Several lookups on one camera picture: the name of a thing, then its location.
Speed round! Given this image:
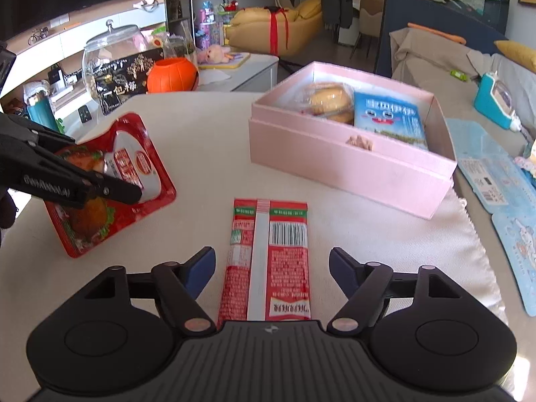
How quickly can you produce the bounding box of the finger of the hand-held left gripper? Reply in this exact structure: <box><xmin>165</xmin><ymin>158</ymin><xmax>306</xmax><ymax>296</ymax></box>
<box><xmin>0</xmin><ymin>136</ymin><xmax>144</xmax><ymax>210</ymax></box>
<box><xmin>0</xmin><ymin>111</ymin><xmax>78</xmax><ymax>148</ymax></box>

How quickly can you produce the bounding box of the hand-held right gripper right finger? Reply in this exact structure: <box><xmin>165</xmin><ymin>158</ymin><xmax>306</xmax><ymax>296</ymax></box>
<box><xmin>327</xmin><ymin>247</ymin><xmax>463</xmax><ymax>338</ymax></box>

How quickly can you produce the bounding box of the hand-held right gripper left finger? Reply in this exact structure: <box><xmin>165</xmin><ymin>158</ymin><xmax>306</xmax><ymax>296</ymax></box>
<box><xmin>84</xmin><ymin>246</ymin><xmax>217</xmax><ymax>338</ymax></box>

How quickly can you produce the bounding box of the red chicken leg packet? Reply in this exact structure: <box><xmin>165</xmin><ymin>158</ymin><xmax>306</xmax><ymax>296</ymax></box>
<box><xmin>44</xmin><ymin>112</ymin><xmax>177</xmax><ymax>259</ymax></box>

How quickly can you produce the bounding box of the long red snack packet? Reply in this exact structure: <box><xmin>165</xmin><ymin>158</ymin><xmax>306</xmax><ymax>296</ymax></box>
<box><xmin>216</xmin><ymin>198</ymin><xmax>313</xmax><ymax>332</ymax></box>

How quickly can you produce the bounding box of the pink cardboard box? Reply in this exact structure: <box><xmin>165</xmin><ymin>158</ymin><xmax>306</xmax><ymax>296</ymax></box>
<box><xmin>248</xmin><ymin>61</ymin><xmax>458</xmax><ymax>220</ymax></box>

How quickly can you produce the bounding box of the blue seaweed snack bag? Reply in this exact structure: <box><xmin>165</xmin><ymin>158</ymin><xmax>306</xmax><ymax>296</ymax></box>
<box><xmin>352</xmin><ymin>90</ymin><xmax>429</xmax><ymax>151</ymax></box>

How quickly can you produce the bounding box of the clear pastry packet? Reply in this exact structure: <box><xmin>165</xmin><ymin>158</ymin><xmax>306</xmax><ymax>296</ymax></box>
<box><xmin>292</xmin><ymin>81</ymin><xmax>357</xmax><ymax>126</ymax></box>

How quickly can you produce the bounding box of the person's left hand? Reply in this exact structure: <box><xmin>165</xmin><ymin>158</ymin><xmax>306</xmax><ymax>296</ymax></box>
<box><xmin>0</xmin><ymin>190</ymin><xmax>18</xmax><ymax>229</ymax></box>

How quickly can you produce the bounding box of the teal water bottle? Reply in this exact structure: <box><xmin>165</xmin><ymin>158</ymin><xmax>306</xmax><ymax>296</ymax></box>
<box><xmin>25</xmin><ymin>94</ymin><xmax>58</xmax><ymax>133</ymax></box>

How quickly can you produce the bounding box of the small bicycle model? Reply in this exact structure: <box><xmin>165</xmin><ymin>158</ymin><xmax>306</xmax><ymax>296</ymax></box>
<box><xmin>27</xmin><ymin>27</ymin><xmax>50</xmax><ymax>46</ymax></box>

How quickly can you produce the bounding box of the large glass jar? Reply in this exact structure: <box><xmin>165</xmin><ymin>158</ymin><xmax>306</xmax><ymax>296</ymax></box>
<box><xmin>81</xmin><ymin>19</ymin><xmax>150</xmax><ymax>106</ymax></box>

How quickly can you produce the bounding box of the black printed gift box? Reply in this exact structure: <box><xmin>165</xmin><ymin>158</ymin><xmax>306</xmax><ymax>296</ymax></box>
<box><xmin>92</xmin><ymin>47</ymin><xmax>165</xmax><ymax>117</ymax></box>

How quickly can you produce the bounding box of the white woven cloth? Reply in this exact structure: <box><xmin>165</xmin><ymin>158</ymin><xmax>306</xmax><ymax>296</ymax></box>
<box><xmin>402</xmin><ymin>188</ymin><xmax>511</xmax><ymax>327</ymax></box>

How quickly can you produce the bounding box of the orange pumpkin bucket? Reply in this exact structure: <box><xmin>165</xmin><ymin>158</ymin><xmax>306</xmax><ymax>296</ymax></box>
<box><xmin>146</xmin><ymin>57</ymin><xmax>200</xmax><ymax>94</ymax></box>

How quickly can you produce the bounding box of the blue cartoon card package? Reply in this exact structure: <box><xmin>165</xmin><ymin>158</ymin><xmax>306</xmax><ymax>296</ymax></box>
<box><xmin>489</xmin><ymin>211</ymin><xmax>536</xmax><ymax>318</ymax></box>
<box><xmin>445</xmin><ymin>118</ymin><xmax>536</xmax><ymax>219</ymax></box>

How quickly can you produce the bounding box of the pink plush rabbit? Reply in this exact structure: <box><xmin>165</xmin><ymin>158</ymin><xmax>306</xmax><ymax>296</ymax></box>
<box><xmin>196</xmin><ymin>44</ymin><xmax>232</xmax><ymax>66</ymax></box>

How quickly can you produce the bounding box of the white coffee table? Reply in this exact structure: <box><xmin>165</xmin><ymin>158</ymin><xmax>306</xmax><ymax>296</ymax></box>
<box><xmin>196</xmin><ymin>52</ymin><xmax>280</xmax><ymax>93</ymax></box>

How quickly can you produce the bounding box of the teal toy machine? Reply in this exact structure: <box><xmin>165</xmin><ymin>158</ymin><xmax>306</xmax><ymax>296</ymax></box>
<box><xmin>473</xmin><ymin>72</ymin><xmax>523</xmax><ymax>132</ymax></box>

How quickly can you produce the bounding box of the grey covered sofa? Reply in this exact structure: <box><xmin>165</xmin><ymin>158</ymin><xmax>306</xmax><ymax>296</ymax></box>
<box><xmin>389</xmin><ymin>27</ymin><xmax>536</xmax><ymax>145</ymax></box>

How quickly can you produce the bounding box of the yellow armchair with red ribbon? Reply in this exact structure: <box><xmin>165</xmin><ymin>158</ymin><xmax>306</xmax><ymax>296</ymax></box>
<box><xmin>228</xmin><ymin>0</ymin><xmax>326</xmax><ymax>56</ymax></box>

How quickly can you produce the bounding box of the beige dining chair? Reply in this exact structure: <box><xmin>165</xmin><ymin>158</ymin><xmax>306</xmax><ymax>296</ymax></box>
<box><xmin>350</xmin><ymin>0</ymin><xmax>385</xmax><ymax>60</ymax></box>

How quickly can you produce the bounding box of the long orange carrot toy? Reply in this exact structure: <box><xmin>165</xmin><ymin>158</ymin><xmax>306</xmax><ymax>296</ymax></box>
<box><xmin>408</xmin><ymin>22</ymin><xmax>467</xmax><ymax>45</ymax></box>

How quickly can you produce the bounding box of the yellow pillow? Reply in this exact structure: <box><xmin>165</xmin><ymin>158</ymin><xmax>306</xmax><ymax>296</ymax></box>
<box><xmin>493</xmin><ymin>40</ymin><xmax>536</xmax><ymax>75</ymax></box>

